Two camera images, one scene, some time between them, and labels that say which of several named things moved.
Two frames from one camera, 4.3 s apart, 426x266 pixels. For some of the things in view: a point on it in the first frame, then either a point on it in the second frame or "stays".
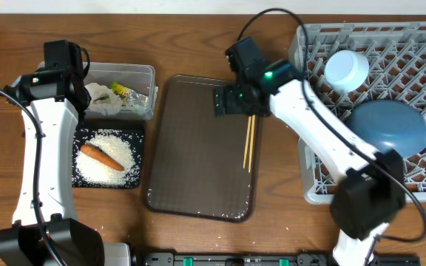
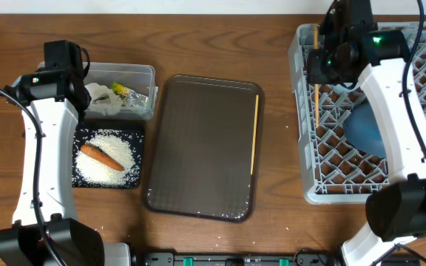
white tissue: (103, 100) stays
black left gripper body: (86, 97) stays
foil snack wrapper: (131, 97) stays
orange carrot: (100, 155) stays
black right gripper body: (237, 103) -> (325, 68)
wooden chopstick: (247, 142) -> (316, 46)
